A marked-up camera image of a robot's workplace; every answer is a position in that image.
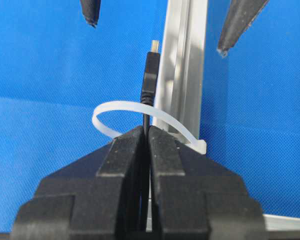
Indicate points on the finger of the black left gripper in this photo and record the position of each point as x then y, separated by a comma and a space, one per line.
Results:
240, 16
90, 11

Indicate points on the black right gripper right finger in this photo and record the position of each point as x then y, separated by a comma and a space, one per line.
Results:
196, 198

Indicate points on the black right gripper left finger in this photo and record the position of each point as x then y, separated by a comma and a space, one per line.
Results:
97, 197

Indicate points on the white zip tie loop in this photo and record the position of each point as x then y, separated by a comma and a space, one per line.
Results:
196, 144

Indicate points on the blue table mat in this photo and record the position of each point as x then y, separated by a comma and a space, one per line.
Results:
55, 69

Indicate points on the aluminium extrusion frame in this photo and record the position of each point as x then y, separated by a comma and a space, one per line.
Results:
182, 75

